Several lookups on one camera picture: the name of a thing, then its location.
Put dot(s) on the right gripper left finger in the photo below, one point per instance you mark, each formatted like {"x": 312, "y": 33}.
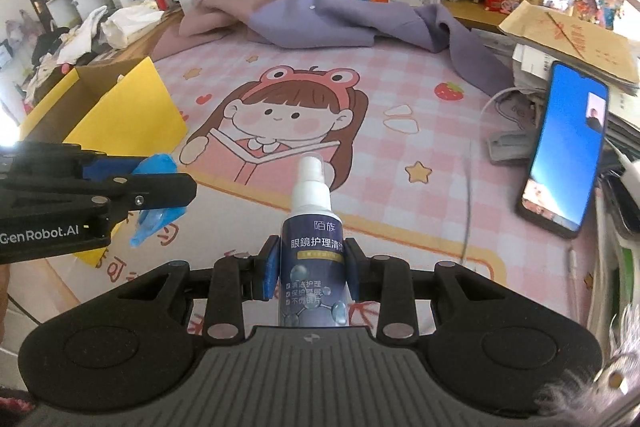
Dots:
{"x": 236, "y": 280}

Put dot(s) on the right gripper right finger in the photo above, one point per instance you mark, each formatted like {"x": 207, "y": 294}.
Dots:
{"x": 387, "y": 281}

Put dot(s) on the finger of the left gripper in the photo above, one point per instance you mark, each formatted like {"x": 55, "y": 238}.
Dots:
{"x": 49, "y": 160}
{"x": 119, "y": 195}

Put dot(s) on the blue plastic packet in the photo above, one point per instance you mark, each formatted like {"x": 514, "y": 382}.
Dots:
{"x": 151, "y": 221}

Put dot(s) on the blue spray bottle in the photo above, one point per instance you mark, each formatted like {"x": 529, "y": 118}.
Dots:
{"x": 312, "y": 259}

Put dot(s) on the yellow cardboard box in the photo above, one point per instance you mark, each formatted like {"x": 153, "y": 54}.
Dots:
{"x": 123, "y": 109}

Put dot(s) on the pile of clothes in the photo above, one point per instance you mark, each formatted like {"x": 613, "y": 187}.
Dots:
{"x": 58, "y": 51}

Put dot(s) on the white tissue pack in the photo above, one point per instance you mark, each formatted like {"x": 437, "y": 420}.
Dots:
{"x": 127, "y": 25}

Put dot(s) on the pink checkered tablecloth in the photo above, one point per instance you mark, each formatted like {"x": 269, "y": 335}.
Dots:
{"x": 404, "y": 140}

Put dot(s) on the black smartphone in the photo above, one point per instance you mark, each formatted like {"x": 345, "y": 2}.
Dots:
{"x": 562, "y": 172}

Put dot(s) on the purple cloth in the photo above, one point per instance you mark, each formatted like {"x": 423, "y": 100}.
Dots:
{"x": 317, "y": 24}

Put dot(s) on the brown paper envelope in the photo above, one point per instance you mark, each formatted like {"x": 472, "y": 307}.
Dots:
{"x": 588, "y": 47}

